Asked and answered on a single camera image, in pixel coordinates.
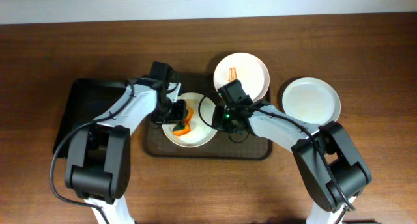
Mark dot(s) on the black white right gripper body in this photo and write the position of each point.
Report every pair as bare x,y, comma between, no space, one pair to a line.
219,117

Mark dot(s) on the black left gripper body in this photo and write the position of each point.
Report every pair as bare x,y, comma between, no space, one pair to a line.
178,112

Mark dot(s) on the orange and green sponge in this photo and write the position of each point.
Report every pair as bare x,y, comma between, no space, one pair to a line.
184,127

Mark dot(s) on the white plate with sauce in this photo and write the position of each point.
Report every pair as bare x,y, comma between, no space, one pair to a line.
199,133
248,69

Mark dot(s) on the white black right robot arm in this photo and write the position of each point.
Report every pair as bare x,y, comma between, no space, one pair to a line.
332,169

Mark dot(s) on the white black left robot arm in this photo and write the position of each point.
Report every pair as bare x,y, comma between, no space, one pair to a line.
98,161

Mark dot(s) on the brown serving tray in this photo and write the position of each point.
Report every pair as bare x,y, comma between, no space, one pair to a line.
221,146

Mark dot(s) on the black plastic tray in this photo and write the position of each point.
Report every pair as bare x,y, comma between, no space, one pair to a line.
88,99

